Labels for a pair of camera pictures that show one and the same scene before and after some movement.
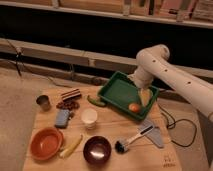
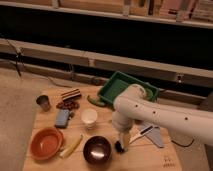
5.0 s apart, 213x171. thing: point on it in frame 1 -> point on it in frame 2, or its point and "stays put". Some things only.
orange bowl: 46,143 stays put
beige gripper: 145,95 -> 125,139
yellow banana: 71,147 stays put
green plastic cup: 151,96 stays put
